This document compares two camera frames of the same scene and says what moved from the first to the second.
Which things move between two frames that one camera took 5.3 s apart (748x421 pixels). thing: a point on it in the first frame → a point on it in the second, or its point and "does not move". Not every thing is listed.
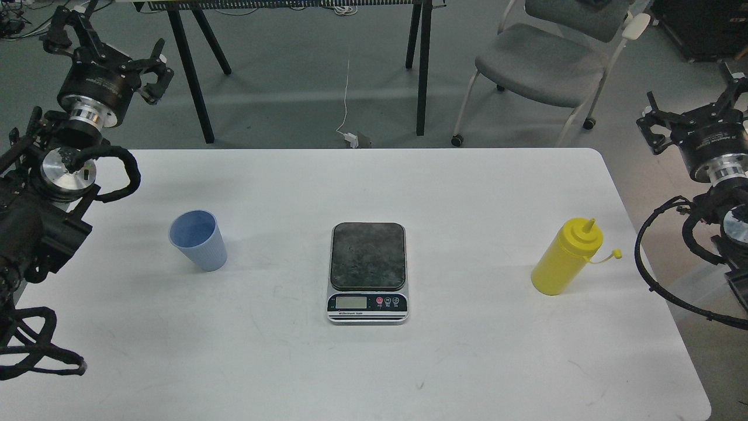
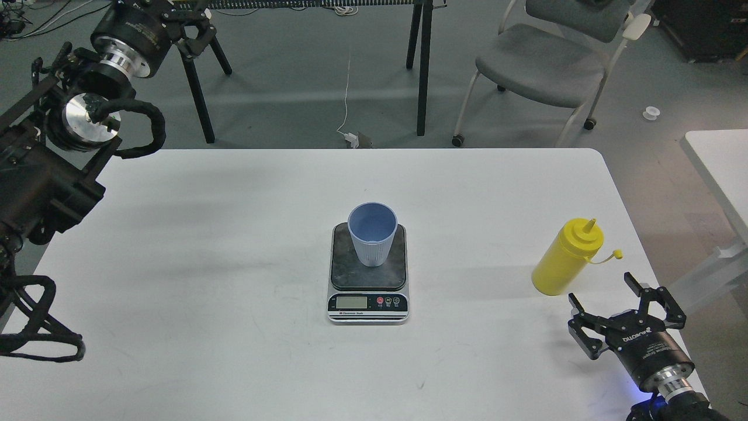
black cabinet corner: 706,30 does not move
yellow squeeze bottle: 578,241 does not move
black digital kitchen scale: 369,273 does not move
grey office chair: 556,52 does not move
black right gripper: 712,140 → 641,340
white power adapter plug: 352,138 does not move
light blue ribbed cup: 199,234 → 372,225
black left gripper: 99,88 → 135,39
